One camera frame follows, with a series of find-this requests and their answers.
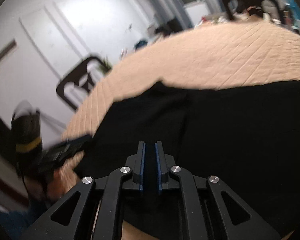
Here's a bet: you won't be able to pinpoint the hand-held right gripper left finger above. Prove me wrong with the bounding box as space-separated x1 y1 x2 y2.
20 141 147 240

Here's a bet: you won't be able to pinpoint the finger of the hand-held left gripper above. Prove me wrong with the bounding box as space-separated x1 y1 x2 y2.
47 134 92 167

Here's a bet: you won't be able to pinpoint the dark teal bag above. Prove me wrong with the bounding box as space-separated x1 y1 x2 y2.
134 39 148 50

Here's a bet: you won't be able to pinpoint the grey blue striped curtain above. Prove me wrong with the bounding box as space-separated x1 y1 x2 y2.
140 0 193 30

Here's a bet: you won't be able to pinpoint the black pants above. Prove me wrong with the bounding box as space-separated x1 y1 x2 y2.
74 79 300 240

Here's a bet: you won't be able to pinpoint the wall vent grille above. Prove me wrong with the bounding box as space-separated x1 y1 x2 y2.
0 39 17 68

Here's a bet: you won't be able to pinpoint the black luggage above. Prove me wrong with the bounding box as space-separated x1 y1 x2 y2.
154 17 185 37

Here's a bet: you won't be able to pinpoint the person's left hand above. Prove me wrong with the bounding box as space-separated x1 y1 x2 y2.
44 169 77 202

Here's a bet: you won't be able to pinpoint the green potted plant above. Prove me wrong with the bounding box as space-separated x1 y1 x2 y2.
99 57 113 73

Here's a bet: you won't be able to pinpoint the peach quilted blanket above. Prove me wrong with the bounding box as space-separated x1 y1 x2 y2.
61 21 300 240

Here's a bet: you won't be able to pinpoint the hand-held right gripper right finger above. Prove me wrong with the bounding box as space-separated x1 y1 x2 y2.
154 141 282 240

